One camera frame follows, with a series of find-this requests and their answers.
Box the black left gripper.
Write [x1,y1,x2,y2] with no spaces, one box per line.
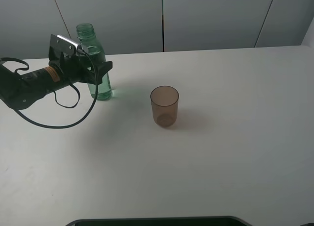
[49,34,113,85]

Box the green transparent water bottle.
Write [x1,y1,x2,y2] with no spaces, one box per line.
[76,23,112,100]

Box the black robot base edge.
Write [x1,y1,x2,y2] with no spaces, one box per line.
[68,216,249,226]

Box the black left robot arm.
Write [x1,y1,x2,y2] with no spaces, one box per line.
[0,35,113,110]

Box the pink translucent plastic cup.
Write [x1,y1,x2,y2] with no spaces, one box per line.
[150,86,179,127]

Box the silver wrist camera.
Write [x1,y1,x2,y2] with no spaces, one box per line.
[56,35,83,56]

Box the black camera cable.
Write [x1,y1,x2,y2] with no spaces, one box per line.
[0,49,99,129]

